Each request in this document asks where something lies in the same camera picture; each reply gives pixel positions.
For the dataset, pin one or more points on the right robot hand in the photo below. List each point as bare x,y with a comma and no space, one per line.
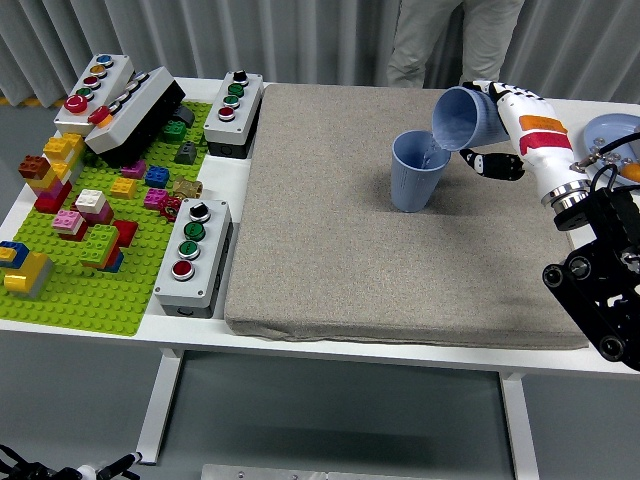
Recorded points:
542,145

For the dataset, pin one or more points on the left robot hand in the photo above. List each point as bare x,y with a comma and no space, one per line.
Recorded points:
120,464

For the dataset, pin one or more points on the blue ribbed plastic cup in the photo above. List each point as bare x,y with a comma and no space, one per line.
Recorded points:
470,120
412,185

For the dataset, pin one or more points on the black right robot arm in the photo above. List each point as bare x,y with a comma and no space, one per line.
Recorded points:
610,210

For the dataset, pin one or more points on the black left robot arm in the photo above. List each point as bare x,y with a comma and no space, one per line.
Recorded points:
20,470

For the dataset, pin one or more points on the blue plate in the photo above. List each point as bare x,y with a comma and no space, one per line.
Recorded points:
602,127

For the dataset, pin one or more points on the white table leg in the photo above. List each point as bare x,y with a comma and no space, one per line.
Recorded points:
520,430
155,410

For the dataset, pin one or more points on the orange fruit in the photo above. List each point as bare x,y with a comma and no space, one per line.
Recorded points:
631,172

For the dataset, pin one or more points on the grey block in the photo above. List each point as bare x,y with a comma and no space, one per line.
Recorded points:
636,147

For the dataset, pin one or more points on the person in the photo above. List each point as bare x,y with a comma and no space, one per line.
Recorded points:
480,40

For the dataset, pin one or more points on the green studded baseplate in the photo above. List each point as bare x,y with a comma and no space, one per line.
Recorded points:
75,300

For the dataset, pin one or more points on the yellow toy brick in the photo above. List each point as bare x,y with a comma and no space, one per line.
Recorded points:
123,188
59,146
25,272
47,179

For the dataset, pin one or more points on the grey-brown fabric mat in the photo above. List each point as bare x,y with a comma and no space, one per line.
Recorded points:
350,250

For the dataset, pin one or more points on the grey four-button control box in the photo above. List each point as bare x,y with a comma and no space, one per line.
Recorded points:
210,260
241,116

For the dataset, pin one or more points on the green toy brick stack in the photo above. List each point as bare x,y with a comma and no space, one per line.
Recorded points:
100,240

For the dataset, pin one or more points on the red toy brick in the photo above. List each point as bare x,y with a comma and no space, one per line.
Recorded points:
126,232
49,204

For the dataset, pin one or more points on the blue toy brick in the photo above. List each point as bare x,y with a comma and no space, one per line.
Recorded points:
157,176
17,248

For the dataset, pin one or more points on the dark pink toy brick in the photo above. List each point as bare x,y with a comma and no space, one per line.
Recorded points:
102,216

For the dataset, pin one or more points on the light pink toy brick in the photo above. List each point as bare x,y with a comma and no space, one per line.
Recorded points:
67,220

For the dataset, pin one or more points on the white toy brick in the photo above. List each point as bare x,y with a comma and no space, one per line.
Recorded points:
91,200

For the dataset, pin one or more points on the magenta toy brick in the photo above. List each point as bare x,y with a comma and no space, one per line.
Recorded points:
155,199
133,170

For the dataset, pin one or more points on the brass valve with red handwheel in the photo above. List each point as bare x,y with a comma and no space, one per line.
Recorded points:
187,189

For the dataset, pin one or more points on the brown toy brick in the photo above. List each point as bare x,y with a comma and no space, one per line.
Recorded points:
33,167

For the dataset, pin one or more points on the grey pleated curtain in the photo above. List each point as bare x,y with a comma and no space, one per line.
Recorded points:
250,40

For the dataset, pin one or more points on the dark grey slope brick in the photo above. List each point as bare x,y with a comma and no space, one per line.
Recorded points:
186,154

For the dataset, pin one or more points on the tilted grey black-based button box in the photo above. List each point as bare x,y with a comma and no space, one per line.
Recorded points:
135,115

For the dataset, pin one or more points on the black curved toy piece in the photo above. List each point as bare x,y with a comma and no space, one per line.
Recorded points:
184,116

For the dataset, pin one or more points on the grey five-button control box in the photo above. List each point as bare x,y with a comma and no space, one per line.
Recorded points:
114,75

